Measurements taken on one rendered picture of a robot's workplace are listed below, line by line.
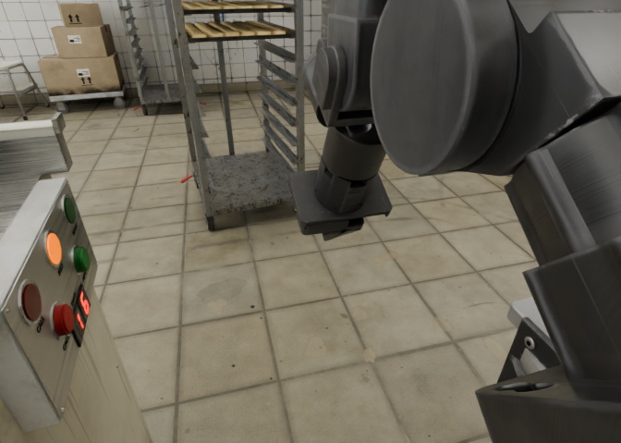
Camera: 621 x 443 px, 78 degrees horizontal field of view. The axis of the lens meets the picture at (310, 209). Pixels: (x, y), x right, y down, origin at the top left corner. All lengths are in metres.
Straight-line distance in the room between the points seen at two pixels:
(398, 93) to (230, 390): 1.17
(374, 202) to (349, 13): 0.20
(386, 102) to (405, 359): 1.22
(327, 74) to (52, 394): 0.36
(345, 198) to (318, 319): 1.09
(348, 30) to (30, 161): 0.43
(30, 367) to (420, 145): 0.35
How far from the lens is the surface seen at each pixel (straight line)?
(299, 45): 1.68
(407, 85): 0.17
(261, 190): 1.95
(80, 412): 0.60
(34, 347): 0.41
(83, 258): 0.53
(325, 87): 0.28
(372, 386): 1.28
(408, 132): 0.17
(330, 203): 0.39
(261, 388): 1.27
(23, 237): 0.45
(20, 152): 0.57
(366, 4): 0.27
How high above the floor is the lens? 1.04
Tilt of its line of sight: 31 degrees down
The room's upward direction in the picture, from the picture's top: straight up
